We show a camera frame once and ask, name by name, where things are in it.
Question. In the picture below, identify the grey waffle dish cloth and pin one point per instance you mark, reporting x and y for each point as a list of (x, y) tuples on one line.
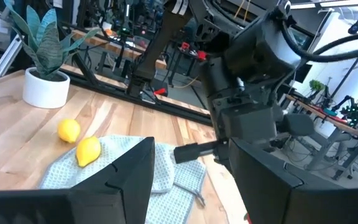
[(172, 186)]

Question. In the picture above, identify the red clamp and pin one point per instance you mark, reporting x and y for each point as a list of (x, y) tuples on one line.
[(160, 91)]

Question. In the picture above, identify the black camera on stand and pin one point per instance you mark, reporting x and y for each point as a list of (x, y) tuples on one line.
[(356, 26)]

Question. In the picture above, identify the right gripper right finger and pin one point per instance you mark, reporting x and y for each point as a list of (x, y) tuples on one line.
[(275, 199)]

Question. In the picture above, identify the silver aluminium profile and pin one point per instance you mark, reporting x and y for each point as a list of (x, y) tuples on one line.
[(6, 59)]

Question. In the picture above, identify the small green background plant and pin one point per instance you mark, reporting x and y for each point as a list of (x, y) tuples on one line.
[(315, 84)]

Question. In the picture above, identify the wooden background table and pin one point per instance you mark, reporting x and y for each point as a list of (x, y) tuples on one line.
[(120, 49)]

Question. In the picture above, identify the teal artificial plant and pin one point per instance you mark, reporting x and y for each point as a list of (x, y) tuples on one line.
[(48, 53)]

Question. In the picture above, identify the black aluminium table frame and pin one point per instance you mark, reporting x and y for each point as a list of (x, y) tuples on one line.
[(182, 114)]

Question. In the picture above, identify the white plant pot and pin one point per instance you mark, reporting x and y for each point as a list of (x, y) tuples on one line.
[(45, 93)]

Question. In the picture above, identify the yellow lemon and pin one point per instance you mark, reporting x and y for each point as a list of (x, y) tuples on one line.
[(88, 151), (68, 130)]

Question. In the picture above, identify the grey office chair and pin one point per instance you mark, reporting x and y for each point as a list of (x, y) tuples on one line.
[(297, 124)]

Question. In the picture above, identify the wooden top background desk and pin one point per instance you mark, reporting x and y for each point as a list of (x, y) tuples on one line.
[(322, 113)]

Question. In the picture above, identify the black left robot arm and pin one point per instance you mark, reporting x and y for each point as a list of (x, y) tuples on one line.
[(253, 53)]

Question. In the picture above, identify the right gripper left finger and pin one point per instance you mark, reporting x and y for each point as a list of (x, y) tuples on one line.
[(104, 202)]

